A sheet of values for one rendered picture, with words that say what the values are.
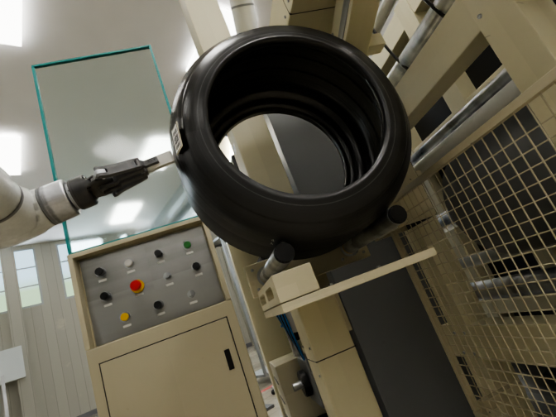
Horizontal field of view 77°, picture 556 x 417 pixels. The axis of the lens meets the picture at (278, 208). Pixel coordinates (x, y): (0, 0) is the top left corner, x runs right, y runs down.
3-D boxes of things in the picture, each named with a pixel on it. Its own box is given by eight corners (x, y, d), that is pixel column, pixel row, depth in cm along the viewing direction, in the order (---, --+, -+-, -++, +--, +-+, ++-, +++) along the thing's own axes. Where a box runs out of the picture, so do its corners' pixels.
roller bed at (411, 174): (375, 242, 130) (343, 171, 138) (408, 230, 133) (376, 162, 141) (399, 227, 111) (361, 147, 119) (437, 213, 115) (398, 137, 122)
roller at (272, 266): (257, 280, 105) (262, 266, 106) (271, 285, 105) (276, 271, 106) (270, 258, 72) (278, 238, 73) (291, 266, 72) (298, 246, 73)
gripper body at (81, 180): (59, 174, 76) (102, 158, 78) (75, 189, 84) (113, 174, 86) (71, 203, 74) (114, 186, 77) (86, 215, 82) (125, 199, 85)
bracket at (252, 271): (253, 299, 105) (242, 268, 108) (368, 256, 114) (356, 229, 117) (254, 298, 102) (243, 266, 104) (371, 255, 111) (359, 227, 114)
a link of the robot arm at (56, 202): (50, 196, 83) (76, 186, 85) (64, 229, 81) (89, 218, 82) (30, 181, 74) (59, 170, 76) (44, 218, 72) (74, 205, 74)
